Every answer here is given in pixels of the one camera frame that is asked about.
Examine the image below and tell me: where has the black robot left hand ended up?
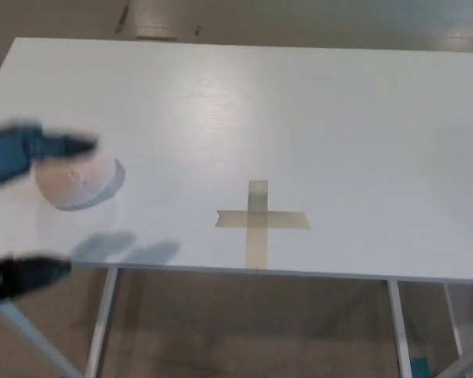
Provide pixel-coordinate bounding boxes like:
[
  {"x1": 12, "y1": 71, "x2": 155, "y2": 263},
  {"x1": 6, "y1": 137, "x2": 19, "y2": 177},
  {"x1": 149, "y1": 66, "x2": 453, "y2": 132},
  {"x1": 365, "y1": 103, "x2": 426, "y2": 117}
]
[{"x1": 0, "y1": 117, "x2": 100, "y2": 315}]

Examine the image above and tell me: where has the pink dumpling plush toy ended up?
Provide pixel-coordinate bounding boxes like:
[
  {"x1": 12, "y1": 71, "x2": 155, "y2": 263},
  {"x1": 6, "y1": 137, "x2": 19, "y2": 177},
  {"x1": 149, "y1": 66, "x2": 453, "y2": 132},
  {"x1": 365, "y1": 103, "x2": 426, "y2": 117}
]
[{"x1": 34, "y1": 152, "x2": 127, "y2": 212}]

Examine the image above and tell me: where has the beige lengthwise tape strip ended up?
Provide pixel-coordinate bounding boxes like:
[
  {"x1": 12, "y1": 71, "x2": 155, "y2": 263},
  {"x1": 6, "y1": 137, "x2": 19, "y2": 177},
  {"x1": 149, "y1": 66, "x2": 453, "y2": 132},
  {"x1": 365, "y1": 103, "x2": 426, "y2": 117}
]
[{"x1": 245, "y1": 180, "x2": 270, "y2": 270}]

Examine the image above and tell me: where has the beige crosswise tape strip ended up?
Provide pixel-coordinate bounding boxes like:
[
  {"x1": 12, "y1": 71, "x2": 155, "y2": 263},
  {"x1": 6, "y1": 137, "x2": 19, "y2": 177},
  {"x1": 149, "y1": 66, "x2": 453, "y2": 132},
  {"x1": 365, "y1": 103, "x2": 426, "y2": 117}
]
[{"x1": 215, "y1": 209, "x2": 314, "y2": 231}]

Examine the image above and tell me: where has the teal floor object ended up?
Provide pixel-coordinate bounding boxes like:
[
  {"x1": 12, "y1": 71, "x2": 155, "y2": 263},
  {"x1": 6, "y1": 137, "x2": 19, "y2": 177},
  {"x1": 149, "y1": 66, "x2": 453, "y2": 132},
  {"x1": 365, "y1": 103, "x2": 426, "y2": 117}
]
[{"x1": 409, "y1": 355, "x2": 431, "y2": 378}]

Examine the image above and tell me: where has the thin white table leg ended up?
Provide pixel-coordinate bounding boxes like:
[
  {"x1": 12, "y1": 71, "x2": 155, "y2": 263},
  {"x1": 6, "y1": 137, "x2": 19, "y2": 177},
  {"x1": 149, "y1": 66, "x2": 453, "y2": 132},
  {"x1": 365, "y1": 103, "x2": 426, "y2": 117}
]
[{"x1": 442, "y1": 283, "x2": 464, "y2": 358}]

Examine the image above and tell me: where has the light blue metal frame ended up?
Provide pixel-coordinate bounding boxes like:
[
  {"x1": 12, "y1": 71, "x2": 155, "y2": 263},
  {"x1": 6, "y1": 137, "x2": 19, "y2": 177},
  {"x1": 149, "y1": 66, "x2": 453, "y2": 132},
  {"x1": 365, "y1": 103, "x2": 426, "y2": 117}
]
[{"x1": 0, "y1": 299, "x2": 84, "y2": 378}]

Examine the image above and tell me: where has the grey metal frame bar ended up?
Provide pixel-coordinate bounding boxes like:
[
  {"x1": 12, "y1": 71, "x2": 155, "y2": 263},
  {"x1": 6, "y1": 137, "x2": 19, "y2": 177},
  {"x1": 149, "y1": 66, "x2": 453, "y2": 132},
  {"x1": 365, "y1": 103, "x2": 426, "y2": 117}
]
[{"x1": 441, "y1": 341, "x2": 473, "y2": 378}]

